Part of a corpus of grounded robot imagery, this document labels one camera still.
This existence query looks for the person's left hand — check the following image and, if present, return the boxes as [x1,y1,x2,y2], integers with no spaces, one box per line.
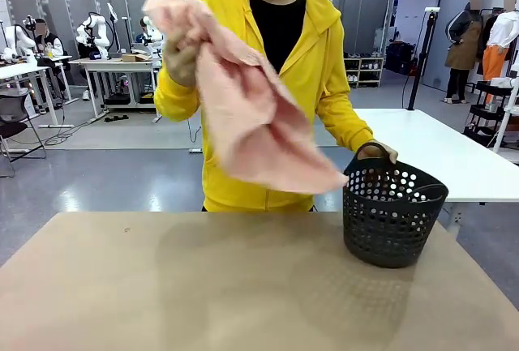
[356,139,401,165]

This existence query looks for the person's right hand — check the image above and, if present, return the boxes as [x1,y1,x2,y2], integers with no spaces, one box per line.
[163,36,208,88]

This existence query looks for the black perforated plastic basket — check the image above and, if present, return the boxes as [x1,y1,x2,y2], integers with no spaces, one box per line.
[342,142,450,269]

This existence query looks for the pink terry towel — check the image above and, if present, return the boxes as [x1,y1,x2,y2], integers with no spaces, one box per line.
[141,0,350,195]

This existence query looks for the person's right forearm yellow sleeve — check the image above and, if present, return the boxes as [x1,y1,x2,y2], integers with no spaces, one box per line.
[153,58,204,123]

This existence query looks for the person's left forearm yellow sleeve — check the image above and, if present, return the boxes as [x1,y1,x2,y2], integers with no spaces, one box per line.
[315,101,375,153]

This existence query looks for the large white table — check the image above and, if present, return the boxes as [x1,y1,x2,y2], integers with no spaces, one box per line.
[351,108,519,239]

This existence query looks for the white desk with metal legs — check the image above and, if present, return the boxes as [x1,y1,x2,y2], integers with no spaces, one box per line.
[67,57,164,124]
[0,61,75,130]

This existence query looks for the black tripod with white light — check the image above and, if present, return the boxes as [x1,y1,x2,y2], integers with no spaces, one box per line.
[105,2,123,54]

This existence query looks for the white shoe rack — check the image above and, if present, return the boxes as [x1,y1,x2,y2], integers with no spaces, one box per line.
[343,55,385,88]

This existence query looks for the black bags pile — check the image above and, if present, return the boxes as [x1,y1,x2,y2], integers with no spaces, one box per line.
[384,41,418,75]

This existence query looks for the black utility cart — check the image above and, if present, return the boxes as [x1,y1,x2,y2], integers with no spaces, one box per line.
[463,79,519,150]

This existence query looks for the person torso in yellow hoodie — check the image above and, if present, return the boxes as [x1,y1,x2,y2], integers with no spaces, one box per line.
[153,0,376,213]

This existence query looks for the person in brown apron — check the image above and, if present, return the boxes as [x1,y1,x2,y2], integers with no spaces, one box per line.
[443,0,487,105]

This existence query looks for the seated person in black-white jacket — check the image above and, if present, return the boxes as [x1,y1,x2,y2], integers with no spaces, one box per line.
[32,18,68,96]

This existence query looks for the figure in white top orange trousers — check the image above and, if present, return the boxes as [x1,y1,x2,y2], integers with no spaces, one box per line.
[481,0,519,105]

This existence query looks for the black mesh office chair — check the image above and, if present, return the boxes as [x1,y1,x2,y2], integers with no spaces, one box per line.
[0,94,48,178]

